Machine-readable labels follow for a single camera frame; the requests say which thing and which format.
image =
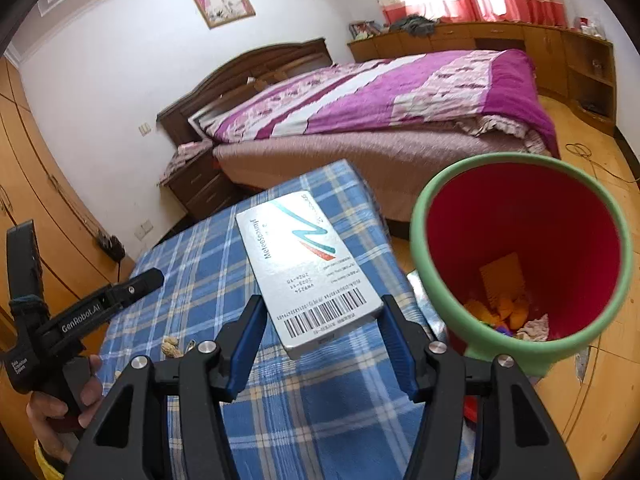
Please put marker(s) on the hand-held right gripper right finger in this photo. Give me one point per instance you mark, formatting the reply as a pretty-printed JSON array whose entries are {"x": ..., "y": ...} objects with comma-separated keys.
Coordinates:
[{"x": 397, "y": 345}]

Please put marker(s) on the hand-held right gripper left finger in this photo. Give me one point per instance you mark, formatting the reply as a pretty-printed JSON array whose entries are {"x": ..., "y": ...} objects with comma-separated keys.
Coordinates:
[{"x": 245, "y": 355}]

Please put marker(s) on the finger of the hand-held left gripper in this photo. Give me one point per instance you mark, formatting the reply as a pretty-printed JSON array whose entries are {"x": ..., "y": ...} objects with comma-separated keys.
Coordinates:
[{"x": 137, "y": 287}]

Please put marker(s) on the white cardboard box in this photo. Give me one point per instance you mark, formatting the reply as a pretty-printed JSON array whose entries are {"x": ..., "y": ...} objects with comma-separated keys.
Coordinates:
[{"x": 300, "y": 270}]

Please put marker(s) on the orange foam net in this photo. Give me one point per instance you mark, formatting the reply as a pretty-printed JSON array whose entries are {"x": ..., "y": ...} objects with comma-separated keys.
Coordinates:
[{"x": 502, "y": 275}]

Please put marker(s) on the red bucket with green rim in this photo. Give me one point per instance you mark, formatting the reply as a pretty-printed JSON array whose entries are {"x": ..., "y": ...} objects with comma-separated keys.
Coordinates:
[{"x": 540, "y": 220}]

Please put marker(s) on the person's left hand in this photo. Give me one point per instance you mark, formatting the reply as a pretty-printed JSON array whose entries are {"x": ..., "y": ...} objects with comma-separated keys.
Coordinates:
[{"x": 50, "y": 420}]

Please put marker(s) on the black power strip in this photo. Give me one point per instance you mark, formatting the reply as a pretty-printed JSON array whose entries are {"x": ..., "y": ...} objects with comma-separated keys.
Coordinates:
[{"x": 111, "y": 246}]

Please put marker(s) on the blue plaid tablecloth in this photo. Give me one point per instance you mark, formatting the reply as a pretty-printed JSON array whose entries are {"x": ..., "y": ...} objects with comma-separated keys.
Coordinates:
[{"x": 200, "y": 270}]

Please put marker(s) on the peanut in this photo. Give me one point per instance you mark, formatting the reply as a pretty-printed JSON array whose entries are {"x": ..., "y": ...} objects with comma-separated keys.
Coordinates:
[{"x": 171, "y": 347}]

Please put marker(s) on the dark wooden nightstand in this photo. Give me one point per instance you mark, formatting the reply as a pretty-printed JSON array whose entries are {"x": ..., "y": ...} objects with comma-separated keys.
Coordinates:
[{"x": 200, "y": 185}]

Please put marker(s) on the patterned cloth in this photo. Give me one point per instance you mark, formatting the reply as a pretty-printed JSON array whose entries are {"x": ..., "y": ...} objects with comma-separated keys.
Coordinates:
[{"x": 182, "y": 157}]

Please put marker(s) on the crumpled white tissue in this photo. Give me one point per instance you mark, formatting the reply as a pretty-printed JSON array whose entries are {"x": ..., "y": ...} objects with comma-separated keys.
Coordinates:
[{"x": 535, "y": 329}]

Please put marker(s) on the wooden wardrobe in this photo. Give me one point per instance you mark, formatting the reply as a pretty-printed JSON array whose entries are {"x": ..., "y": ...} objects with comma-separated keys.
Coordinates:
[{"x": 40, "y": 170}]

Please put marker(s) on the dark wooden bed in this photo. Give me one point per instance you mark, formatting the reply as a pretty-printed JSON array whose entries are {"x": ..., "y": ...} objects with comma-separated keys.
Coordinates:
[{"x": 240, "y": 70}]

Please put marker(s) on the purple floral blanket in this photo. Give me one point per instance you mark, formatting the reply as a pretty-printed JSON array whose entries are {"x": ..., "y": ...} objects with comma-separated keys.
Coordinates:
[{"x": 450, "y": 85}]

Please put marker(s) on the framed photo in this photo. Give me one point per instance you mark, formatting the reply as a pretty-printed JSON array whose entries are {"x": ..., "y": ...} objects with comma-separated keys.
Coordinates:
[{"x": 222, "y": 1}]

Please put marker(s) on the row of books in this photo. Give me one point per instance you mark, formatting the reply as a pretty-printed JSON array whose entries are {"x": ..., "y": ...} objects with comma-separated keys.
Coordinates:
[{"x": 365, "y": 30}]

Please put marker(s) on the pile of grey clothes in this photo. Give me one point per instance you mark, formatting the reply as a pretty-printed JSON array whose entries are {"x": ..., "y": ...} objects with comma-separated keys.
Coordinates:
[{"x": 412, "y": 25}]

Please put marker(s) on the long wooden cabinet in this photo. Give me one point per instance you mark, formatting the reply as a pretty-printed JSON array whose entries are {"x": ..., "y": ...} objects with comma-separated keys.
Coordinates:
[{"x": 540, "y": 45}]

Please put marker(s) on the red and white ornaments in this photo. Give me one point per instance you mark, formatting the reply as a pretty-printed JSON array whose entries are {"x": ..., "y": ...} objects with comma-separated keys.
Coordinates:
[{"x": 589, "y": 26}]

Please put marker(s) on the wall outlet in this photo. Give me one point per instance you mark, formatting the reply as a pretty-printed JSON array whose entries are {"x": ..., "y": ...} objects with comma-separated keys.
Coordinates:
[{"x": 143, "y": 230}]

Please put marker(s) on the wall switch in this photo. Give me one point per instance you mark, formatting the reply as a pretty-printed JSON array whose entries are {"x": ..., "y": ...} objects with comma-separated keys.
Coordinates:
[{"x": 145, "y": 128}]

